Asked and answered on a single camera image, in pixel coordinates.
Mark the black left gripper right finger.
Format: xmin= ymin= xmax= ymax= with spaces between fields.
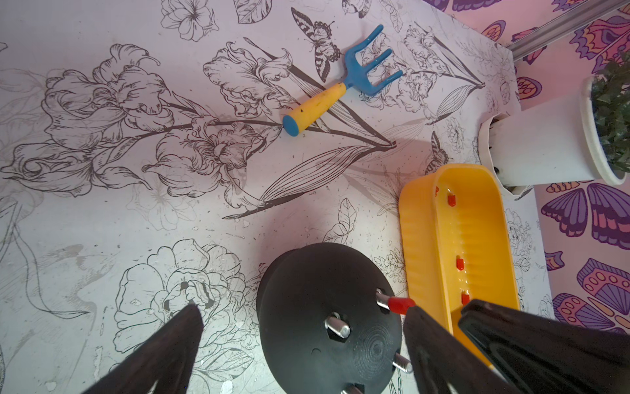
xmin=403 ymin=306 xmax=517 ymax=393

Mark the yellow plastic tray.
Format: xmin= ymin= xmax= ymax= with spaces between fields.
xmin=398 ymin=164 xmax=519 ymax=365

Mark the black round screw base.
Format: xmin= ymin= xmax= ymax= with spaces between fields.
xmin=257 ymin=243 xmax=402 ymax=393

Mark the blue yellow garden fork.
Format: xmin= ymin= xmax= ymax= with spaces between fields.
xmin=282 ymin=24 xmax=404 ymax=136

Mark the potted green plant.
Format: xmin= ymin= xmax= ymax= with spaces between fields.
xmin=478 ymin=53 xmax=629 ymax=195

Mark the silver protruding screw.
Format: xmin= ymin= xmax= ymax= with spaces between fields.
xmin=376 ymin=288 xmax=390 ymax=310
xmin=341 ymin=384 xmax=364 ymax=394
xmin=324 ymin=315 xmax=351 ymax=340
xmin=392 ymin=352 xmax=413 ymax=374

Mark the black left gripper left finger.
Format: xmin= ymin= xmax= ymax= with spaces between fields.
xmin=86 ymin=305 xmax=203 ymax=393

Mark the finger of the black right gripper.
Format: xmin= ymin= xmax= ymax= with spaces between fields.
xmin=458 ymin=300 xmax=629 ymax=393

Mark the aluminium cage frame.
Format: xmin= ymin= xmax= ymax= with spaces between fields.
xmin=507 ymin=0 xmax=629 ymax=57

